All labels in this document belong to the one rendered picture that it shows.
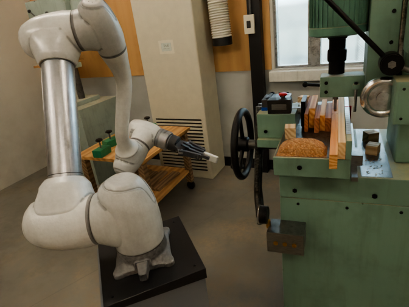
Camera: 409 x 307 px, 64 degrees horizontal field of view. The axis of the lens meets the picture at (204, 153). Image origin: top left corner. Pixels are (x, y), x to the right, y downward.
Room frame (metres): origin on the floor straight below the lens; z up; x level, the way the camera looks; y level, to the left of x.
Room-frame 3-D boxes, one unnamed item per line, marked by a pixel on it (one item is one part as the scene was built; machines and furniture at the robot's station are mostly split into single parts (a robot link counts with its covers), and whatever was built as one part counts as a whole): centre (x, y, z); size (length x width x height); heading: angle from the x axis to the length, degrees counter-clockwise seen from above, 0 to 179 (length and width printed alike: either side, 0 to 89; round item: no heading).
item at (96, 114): (3.02, 1.03, 0.79); 0.62 x 0.48 x 1.58; 60
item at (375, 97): (0.93, -0.54, 1.02); 0.12 x 0.03 x 0.12; 67
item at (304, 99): (1.14, -0.35, 0.95); 0.09 x 0.07 x 0.09; 157
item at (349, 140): (1.07, -0.50, 0.93); 0.60 x 0.02 x 0.06; 157
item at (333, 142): (1.06, -0.46, 0.92); 0.67 x 0.02 x 0.04; 157
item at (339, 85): (1.09, -0.49, 1.03); 0.14 x 0.07 x 0.09; 67
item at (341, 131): (1.08, -0.49, 0.92); 0.60 x 0.02 x 0.05; 157
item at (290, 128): (1.02, -0.29, 0.92); 0.04 x 0.03 x 0.04; 163
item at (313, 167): (1.13, -0.37, 0.87); 0.61 x 0.30 x 0.06; 157
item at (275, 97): (1.16, -0.29, 0.99); 0.13 x 0.11 x 0.06; 157
